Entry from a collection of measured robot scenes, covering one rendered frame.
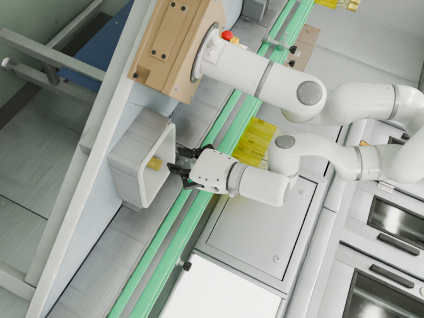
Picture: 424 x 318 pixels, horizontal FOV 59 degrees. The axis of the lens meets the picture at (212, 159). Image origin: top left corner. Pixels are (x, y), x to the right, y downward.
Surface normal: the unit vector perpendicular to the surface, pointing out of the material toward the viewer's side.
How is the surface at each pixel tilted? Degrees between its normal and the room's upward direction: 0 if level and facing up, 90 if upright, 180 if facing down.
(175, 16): 90
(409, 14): 90
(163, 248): 90
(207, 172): 107
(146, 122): 90
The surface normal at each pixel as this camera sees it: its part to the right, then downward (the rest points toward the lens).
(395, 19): -0.43, 0.75
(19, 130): 0.09, -0.52
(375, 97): -0.06, -0.07
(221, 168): -0.18, -0.58
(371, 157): -0.08, -0.32
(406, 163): -0.23, 0.07
